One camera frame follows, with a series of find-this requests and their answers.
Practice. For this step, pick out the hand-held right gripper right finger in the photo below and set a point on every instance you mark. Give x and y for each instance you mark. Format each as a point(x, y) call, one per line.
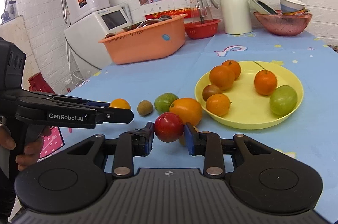
point(189, 140)

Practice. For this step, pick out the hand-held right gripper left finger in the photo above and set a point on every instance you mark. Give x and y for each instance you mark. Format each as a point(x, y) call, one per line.
point(149, 138)

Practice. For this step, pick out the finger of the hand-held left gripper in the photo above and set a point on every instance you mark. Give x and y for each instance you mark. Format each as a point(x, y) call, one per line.
point(99, 104)
point(116, 117)

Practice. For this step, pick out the small orange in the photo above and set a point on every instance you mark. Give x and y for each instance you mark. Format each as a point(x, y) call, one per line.
point(120, 103)
point(217, 105)

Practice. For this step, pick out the red apple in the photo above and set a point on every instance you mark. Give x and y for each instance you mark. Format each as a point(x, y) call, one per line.
point(169, 126)

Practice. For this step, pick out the brown-red fruit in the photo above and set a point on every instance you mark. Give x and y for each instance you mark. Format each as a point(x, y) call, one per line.
point(211, 91)

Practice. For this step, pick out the yellow plastic plate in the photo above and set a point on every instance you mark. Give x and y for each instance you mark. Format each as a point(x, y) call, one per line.
point(248, 113)

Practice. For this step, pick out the bumpy tangerine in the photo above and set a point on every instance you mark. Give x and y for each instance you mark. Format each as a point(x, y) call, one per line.
point(222, 77)

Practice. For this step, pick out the round orange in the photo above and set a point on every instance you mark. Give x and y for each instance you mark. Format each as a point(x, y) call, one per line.
point(235, 66)

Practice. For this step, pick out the tangerine with stem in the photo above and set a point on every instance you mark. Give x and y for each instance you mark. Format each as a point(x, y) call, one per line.
point(265, 82)

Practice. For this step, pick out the light green fruit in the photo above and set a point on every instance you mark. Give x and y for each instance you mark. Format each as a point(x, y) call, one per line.
point(283, 99)

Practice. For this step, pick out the person's left hand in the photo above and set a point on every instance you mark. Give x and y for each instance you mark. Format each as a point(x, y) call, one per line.
point(29, 158)

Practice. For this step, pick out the small tan fruit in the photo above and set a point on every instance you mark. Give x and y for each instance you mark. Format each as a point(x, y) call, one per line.
point(182, 140)

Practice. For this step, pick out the small brown kiwi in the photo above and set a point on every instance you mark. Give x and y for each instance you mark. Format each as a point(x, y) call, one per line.
point(145, 108)

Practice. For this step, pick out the white plastic bottle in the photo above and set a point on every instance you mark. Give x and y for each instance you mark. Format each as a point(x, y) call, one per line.
point(68, 86)

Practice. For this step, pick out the large smooth orange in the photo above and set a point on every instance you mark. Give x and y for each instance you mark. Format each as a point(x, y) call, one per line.
point(186, 110)

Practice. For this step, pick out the dark green fruit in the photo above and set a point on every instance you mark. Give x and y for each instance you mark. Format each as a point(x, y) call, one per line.
point(163, 102)

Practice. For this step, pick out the red plastic stool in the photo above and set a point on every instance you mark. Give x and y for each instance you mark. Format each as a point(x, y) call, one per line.
point(41, 83)

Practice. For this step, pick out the printed blue tablecloth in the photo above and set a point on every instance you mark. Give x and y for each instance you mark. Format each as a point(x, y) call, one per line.
point(148, 76)

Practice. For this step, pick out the white appliance with screen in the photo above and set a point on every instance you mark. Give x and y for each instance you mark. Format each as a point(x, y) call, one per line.
point(87, 44)

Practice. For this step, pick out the brown bowl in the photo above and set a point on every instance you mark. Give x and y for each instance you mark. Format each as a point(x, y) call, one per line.
point(110, 35)

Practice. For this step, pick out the orange plastic basket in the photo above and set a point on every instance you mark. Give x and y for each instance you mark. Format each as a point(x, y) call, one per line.
point(148, 46)

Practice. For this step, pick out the metal bowl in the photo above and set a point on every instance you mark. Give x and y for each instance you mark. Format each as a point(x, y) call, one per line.
point(148, 23)

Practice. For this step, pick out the red plastic basket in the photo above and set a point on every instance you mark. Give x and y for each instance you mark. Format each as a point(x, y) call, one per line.
point(202, 29)

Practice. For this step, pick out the white thermos jug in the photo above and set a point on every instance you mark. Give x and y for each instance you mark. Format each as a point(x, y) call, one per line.
point(235, 9)

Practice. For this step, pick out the pink glass bowl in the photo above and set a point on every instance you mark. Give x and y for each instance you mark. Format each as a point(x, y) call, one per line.
point(282, 25)

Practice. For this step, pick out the white dish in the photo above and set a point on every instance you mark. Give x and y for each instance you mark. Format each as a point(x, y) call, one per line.
point(264, 6)

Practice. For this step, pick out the white and blue bowl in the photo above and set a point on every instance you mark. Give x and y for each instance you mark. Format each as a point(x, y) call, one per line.
point(291, 4)

